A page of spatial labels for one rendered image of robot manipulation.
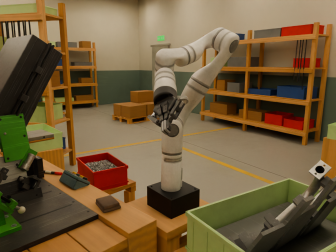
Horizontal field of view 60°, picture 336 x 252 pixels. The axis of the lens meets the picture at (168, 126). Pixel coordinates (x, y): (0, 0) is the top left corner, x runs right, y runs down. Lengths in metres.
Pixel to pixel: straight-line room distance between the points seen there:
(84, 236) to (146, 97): 7.16
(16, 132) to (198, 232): 0.93
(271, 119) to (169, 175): 5.24
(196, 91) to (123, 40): 10.43
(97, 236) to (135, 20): 11.05
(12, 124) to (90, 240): 0.67
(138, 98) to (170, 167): 6.81
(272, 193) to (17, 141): 1.20
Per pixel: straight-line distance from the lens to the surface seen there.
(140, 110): 7.62
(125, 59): 11.58
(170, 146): 1.26
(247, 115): 6.85
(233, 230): 1.27
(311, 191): 1.15
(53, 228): 1.23
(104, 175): 1.69
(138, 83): 11.85
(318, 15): 6.61
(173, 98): 0.87
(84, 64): 10.39
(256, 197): 1.38
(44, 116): 4.20
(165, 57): 1.01
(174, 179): 1.31
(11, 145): 1.50
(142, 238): 1.19
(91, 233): 1.20
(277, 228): 0.97
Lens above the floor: 1.50
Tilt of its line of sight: 12 degrees down
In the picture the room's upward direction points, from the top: straight up
